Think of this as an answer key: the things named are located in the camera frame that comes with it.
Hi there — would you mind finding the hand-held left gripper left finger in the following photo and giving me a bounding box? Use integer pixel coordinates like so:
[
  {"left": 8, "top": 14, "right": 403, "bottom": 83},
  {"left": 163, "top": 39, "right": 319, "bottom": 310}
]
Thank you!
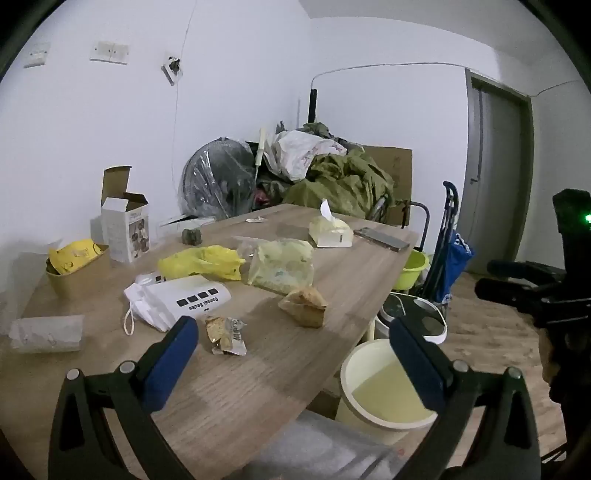
[{"left": 48, "top": 316, "right": 199, "bottom": 480}]

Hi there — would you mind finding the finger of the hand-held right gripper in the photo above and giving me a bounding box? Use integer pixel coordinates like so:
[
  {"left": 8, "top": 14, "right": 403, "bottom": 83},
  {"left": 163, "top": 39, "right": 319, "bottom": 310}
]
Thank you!
[
  {"left": 475, "top": 276, "right": 539, "bottom": 309},
  {"left": 487, "top": 260, "right": 568, "bottom": 280}
]

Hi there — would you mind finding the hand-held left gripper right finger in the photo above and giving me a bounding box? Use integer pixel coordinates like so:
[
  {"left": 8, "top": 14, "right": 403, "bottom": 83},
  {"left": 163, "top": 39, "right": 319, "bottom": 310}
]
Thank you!
[{"left": 389, "top": 318, "right": 541, "bottom": 480}]

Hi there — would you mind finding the cream plastic bucket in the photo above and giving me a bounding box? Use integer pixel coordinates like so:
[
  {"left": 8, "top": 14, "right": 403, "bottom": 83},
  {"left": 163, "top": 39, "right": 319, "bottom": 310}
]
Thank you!
[{"left": 335, "top": 339, "right": 440, "bottom": 446}]

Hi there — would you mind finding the snack wrapper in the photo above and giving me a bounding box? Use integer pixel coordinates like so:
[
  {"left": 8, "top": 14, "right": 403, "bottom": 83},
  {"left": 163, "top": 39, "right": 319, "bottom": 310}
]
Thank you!
[{"left": 204, "top": 316, "right": 248, "bottom": 357}]

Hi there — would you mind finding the white bag with black squares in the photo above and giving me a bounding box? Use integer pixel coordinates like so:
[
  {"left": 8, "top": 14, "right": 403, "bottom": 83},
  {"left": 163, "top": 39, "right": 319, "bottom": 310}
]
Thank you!
[{"left": 122, "top": 276, "right": 232, "bottom": 334}]

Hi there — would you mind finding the yellow plastic bag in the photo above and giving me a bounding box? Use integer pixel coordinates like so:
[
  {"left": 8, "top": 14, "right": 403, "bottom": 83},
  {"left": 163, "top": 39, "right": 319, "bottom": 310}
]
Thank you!
[{"left": 158, "top": 246, "right": 247, "bottom": 282}]

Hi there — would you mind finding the bread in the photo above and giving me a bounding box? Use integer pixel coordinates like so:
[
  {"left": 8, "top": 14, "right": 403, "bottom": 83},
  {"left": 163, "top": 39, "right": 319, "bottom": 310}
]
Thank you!
[{"left": 278, "top": 286, "right": 329, "bottom": 329}]

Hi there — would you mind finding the clear bag with pale contents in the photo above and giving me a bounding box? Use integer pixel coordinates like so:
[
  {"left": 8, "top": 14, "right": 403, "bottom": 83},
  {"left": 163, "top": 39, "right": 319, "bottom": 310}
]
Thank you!
[{"left": 247, "top": 238, "right": 315, "bottom": 296}]

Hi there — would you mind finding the person's right hand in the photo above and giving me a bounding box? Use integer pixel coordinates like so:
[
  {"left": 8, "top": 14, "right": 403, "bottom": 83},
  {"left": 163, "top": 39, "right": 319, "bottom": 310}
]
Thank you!
[{"left": 539, "top": 330, "right": 561, "bottom": 386}]

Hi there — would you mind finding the white and black appliance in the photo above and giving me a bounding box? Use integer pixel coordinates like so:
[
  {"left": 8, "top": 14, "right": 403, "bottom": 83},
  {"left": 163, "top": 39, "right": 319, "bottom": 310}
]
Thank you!
[{"left": 375, "top": 294, "right": 449, "bottom": 345}]

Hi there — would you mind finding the blue shopping trolley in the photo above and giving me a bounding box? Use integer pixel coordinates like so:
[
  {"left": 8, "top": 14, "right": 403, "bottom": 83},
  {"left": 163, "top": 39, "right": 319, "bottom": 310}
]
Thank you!
[{"left": 421, "top": 181, "right": 476, "bottom": 306}]

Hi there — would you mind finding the green plastic basin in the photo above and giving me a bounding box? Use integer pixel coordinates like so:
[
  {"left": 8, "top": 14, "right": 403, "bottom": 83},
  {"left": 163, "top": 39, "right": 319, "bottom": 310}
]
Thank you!
[{"left": 390, "top": 249, "right": 430, "bottom": 293}]

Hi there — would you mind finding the grey door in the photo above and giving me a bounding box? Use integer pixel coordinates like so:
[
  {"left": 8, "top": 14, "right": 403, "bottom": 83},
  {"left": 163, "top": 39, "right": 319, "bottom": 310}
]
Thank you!
[{"left": 464, "top": 68, "right": 535, "bottom": 274}]

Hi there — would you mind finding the brown paper bowl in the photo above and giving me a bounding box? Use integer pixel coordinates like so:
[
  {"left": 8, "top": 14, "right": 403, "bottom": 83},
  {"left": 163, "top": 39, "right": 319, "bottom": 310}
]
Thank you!
[{"left": 45, "top": 243, "right": 112, "bottom": 302}]

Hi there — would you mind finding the dark smartphone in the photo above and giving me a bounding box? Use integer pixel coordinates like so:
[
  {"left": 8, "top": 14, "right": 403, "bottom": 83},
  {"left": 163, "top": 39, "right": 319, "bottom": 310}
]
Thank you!
[{"left": 354, "top": 226, "right": 411, "bottom": 254}]

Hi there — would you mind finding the clear plastic bag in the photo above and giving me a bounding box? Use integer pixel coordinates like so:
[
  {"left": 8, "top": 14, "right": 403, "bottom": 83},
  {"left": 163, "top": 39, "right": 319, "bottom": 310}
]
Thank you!
[{"left": 9, "top": 315, "right": 86, "bottom": 354}]

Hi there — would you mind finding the clear plastic wrapper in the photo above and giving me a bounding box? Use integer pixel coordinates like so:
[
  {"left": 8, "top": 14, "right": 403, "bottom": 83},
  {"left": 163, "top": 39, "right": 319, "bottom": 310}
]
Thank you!
[{"left": 231, "top": 235, "right": 259, "bottom": 259}]

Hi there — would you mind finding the open white carton box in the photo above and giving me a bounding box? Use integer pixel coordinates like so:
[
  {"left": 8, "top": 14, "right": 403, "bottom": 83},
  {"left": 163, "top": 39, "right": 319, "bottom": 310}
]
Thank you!
[{"left": 100, "top": 165, "right": 151, "bottom": 264}]

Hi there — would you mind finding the brown cardboard sheet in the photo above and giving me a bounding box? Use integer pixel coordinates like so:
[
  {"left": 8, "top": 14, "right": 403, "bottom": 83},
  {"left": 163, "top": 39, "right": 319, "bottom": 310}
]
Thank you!
[{"left": 360, "top": 145, "right": 413, "bottom": 228}]

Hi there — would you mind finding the pale yellow tissue box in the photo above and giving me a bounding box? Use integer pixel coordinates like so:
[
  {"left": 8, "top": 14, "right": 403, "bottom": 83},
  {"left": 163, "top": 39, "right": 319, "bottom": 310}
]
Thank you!
[{"left": 308, "top": 199, "right": 354, "bottom": 249}]

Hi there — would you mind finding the fan wrapped in plastic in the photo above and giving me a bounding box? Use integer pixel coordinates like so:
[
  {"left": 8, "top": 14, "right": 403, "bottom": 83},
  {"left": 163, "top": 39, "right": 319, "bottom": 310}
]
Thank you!
[{"left": 182, "top": 137, "right": 256, "bottom": 220}]

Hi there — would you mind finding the olive green cloth pile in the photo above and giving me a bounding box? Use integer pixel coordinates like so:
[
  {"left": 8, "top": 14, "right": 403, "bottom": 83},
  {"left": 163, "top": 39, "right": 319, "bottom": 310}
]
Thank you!
[{"left": 286, "top": 148, "right": 396, "bottom": 220}]

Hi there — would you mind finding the white plastic bag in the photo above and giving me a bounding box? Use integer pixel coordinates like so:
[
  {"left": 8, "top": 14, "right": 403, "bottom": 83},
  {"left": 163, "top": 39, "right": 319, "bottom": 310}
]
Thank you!
[{"left": 262, "top": 130, "right": 348, "bottom": 182}]

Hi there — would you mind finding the black metal chair frame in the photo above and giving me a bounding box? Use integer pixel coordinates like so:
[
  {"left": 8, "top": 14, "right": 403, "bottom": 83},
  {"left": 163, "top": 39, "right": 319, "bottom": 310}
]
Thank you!
[{"left": 400, "top": 199, "right": 431, "bottom": 232}]

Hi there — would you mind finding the white stick handle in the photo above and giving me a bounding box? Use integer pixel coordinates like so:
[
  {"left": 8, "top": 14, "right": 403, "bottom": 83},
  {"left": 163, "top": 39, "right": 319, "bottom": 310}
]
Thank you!
[{"left": 253, "top": 127, "right": 269, "bottom": 186}]

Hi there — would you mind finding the thin wall cable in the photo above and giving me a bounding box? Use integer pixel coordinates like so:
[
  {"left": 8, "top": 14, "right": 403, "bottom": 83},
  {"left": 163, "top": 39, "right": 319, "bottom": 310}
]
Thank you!
[
  {"left": 311, "top": 61, "right": 468, "bottom": 89},
  {"left": 170, "top": 0, "right": 200, "bottom": 188}
]

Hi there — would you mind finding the broken wall socket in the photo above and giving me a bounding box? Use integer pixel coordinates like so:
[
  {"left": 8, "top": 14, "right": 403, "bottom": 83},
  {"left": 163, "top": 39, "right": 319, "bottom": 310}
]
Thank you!
[{"left": 161, "top": 54, "right": 185, "bottom": 86}]

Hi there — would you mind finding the white double wall switch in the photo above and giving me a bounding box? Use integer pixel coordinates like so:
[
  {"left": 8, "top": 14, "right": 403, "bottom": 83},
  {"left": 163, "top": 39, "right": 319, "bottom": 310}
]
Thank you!
[{"left": 89, "top": 40, "right": 130, "bottom": 65}]

